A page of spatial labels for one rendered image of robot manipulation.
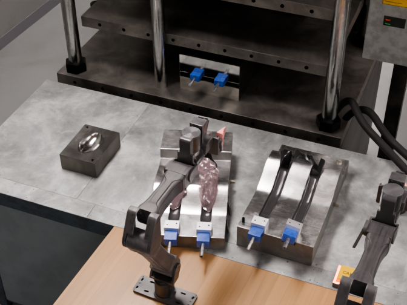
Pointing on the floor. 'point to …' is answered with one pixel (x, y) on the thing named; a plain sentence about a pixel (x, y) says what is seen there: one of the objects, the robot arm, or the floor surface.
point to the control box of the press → (389, 54)
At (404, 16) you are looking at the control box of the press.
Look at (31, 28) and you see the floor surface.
